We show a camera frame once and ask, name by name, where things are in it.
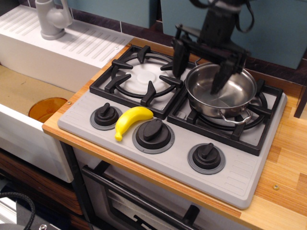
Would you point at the black stove knob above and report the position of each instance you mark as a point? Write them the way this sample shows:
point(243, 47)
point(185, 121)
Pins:
point(206, 159)
point(153, 137)
point(105, 117)

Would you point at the grey toy faucet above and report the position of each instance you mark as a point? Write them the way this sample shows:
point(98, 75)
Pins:
point(53, 21)

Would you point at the white toy sink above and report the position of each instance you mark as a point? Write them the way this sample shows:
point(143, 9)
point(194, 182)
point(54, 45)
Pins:
point(33, 69)

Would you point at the black left stove knob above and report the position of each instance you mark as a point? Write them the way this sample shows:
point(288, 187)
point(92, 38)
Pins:
point(105, 117)

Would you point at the yellow toy banana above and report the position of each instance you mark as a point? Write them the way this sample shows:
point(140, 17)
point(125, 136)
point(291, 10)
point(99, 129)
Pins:
point(129, 117)

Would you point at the stainless steel pot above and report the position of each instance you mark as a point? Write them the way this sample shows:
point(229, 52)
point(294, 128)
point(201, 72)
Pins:
point(229, 103)

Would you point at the black right burner grate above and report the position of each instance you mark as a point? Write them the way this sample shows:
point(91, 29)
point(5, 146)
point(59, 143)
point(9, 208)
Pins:
point(249, 136)

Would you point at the black oven door handle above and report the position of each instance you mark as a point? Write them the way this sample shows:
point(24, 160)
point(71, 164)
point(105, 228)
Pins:
point(98, 176)

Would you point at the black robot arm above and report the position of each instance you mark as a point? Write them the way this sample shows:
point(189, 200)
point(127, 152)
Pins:
point(223, 4)

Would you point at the toy oven door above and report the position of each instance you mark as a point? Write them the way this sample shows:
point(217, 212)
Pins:
point(129, 202)

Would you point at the black burner grate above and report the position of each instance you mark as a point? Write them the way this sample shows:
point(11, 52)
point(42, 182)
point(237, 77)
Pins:
point(141, 77)
point(249, 136)

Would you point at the black right stove knob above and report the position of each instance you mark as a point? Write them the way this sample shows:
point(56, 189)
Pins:
point(206, 159)

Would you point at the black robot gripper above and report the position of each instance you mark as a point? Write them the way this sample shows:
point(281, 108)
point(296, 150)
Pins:
point(213, 43)

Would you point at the orange plastic bowl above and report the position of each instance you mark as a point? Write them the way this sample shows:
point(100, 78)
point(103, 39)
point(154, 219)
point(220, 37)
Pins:
point(44, 109)

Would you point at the grey toy stove top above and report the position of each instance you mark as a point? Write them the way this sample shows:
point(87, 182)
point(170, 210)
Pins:
point(234, 184)

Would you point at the black middle stove knob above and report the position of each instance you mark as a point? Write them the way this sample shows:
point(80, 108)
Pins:
point(153, 137)

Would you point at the black left burner grate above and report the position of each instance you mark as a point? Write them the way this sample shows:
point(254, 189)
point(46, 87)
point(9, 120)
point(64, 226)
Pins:
point(141, 77)

